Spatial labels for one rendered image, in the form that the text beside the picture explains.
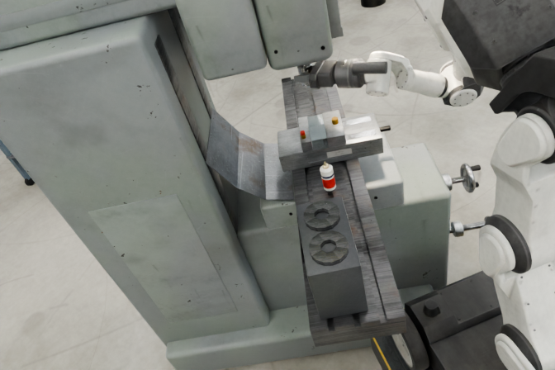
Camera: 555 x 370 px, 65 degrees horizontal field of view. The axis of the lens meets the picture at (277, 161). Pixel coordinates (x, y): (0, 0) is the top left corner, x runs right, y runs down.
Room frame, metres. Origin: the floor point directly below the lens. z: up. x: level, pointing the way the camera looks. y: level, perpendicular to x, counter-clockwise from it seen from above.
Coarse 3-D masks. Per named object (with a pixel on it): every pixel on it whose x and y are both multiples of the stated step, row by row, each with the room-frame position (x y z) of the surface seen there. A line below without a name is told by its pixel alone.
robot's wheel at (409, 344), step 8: (408, 320) 0.68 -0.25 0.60; (408, 328) 0.66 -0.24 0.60; (392, 336) 0.72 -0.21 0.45; (400, 336) 0.70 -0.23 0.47; (408, 336) 0.64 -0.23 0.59; (416, 336) 0.63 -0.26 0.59; (400, 344) 0.69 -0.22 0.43; (408, 344) 0.62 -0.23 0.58; (416, 344) 0.61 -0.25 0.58; (424, 344) 0.61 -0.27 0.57; (400, 352) 0.67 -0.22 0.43; (408, 352) 0.62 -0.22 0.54; (416, 352) 0.60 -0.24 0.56; (424, 352) 0.60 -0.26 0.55; (408, 360) 0.63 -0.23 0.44; (416, 360) 0.58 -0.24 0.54; (424, 360) 0.58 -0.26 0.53; (416, 368) 0.58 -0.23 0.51; (424, 368) 0.58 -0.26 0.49
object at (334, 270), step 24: (312, 216) 0.72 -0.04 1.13; (336, 216) 0.70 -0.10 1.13; (312, 240) 0.65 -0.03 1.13; (336, 240) 0.63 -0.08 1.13; (312, 264) 0.60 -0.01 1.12; (336, 264) 0.58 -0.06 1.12; (360, 264) 0.56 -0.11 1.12; (312, 288) 0.57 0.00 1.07; (336, 288) 0.57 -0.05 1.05; (360, 288) 0.56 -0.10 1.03; (336, 312) 0.57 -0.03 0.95
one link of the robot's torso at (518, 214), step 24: (528, 120) 0.55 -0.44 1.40; (504, 144) 0.59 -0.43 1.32; (528, 144) 0.54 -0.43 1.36; (552, 144) 0.51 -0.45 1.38; (504, 168) 0.59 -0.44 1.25; (528, 168) 0.55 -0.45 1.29; (552, 168) 0.56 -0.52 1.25; (504, 192) 0.62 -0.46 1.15; (528, 192) 0.54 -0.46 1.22; (552, 192) 0.55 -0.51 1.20; (504, 216) 0.61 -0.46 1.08; (528, 216) 0.54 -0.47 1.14; (552, 216) 0.54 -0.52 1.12; (528, 240) 0.53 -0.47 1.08; (552, 240) 0.53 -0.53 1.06; (528, 264) 0.51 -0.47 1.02
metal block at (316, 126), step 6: (312, 120) 1.20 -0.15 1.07; (318, 120) 1.19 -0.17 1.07; (312, 126) 1.17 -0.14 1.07; (318, 126) 1.17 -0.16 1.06; (324, 126) 1.16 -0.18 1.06; (312, 132) 1.17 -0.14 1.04; (318, 132) 1.17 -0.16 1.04; (324, 132) 1.17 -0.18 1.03; (312, 138) 1.17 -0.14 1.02; (318, 138) 1.17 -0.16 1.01; (324, 138) 1.17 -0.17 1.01
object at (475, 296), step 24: (456, 288) 0.74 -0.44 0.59; (480, 288) 0.72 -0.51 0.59; (408, 312) 0.73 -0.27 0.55; (432, 312) 0.67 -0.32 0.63; (456, 312) 0.67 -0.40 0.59; (480, 312) 0.65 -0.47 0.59; (432, 336) 0.62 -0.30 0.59; (456, 336) 0.61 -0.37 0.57; (480, 336) 0.59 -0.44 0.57; (432, 360) 0.59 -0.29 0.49; (456, 360) 0.54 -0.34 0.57; (480, 360) 0.52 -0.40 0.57
